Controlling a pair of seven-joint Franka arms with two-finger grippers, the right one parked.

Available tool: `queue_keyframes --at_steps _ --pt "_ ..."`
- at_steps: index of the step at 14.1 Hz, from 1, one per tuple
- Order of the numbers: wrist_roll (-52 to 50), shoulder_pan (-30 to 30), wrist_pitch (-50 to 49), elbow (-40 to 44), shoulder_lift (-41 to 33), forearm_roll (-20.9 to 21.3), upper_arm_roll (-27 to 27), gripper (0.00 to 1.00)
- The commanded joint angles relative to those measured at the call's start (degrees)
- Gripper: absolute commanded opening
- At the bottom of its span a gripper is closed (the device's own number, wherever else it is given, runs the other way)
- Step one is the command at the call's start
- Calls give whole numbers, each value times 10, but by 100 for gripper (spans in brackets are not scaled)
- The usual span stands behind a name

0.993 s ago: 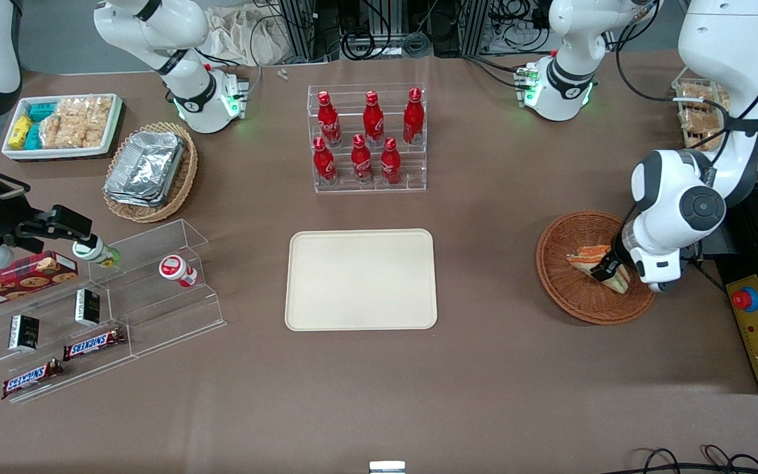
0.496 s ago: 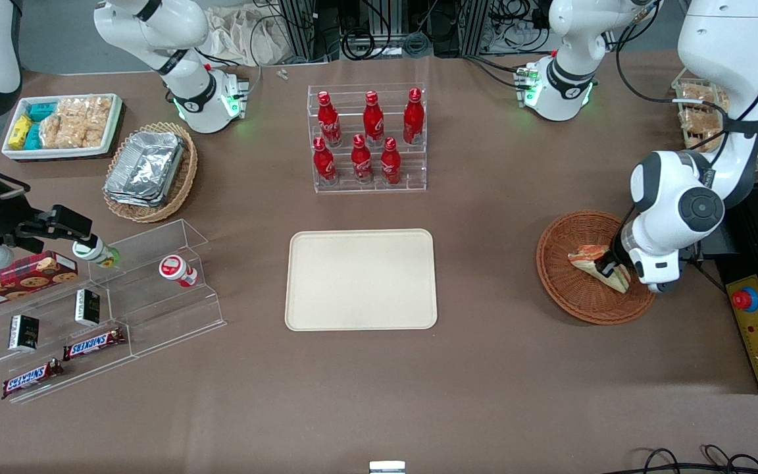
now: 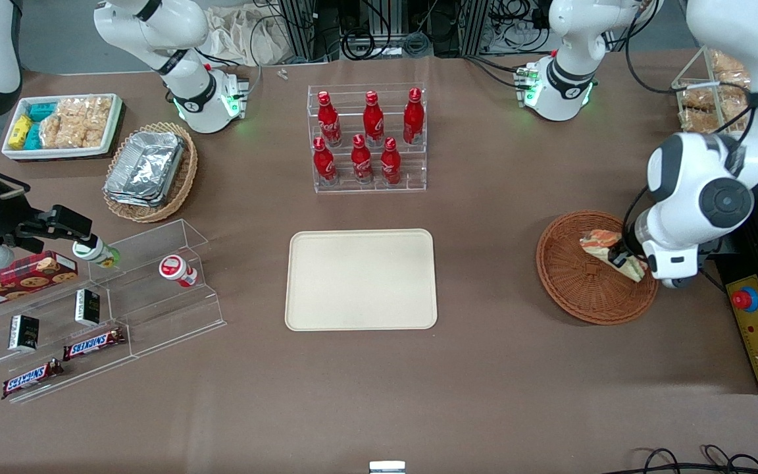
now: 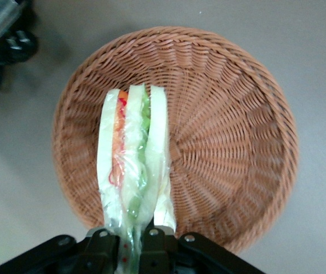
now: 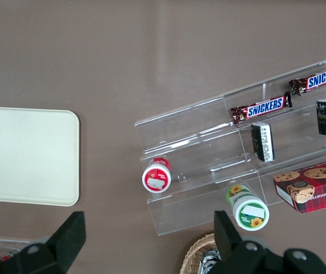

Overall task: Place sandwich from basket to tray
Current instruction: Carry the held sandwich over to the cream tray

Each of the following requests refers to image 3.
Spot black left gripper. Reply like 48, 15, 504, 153
608, 240, 646, 265

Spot triangle sandwich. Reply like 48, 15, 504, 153
580, 229, 648, 283

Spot brown wicker basket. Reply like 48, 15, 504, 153
536, 210, 660, 326

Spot light wicker basket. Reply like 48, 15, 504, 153
103, 122, 199, 224

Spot beige plastic tray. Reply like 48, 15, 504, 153
285, 228, 438, 331

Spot green capped white bottle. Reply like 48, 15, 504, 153
72, 236, 120, 269

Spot red cookie box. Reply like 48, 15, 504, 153
0, 251, 80, 314

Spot white plastic bin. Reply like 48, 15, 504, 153
1, 93, 124, 161

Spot small black box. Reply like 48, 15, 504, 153
75, 289, 101, 327
9, 315, 40, 352

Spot clear rice cracker bag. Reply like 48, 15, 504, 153
38, 112, 85, 149
58, 97, 113, 148

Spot yellow snack packet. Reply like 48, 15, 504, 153
9, 115, 33, 149

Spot aluminium foil container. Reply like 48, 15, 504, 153
104, 131, 186, 209

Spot snickers chocolate bar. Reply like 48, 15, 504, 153
1, 359, 65, 400
63, 327, 126, 361

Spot red capped white bottle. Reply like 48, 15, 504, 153
159, 255, 199, 288

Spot clear acrylic stepped shelf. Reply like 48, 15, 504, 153
0, 219, 227, 404

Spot clear acrylic bottle rack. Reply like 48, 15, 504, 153
307, 84, 428, 194

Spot red cola bottle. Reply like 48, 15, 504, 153
380, 137, 402, 186
363, 91, 384, 148
403, 88, 425, 145
313, 137, 338, 186
316, 91, 343, 148
351, 134, 374, 185

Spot beige cloth bag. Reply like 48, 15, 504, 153
205, 5, 288, 66

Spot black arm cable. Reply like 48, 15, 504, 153
622, 0, 758, 264

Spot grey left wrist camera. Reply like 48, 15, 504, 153
642, 245, 703, 289

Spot white wire rack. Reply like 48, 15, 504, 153
672, 46, 758, 142

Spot black floor cables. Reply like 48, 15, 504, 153
619, 444, 758, 474

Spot black base cables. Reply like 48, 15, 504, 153
463, 55, 531, 90

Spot aluminium frame rack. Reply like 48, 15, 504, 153
274, 0, 551, 61

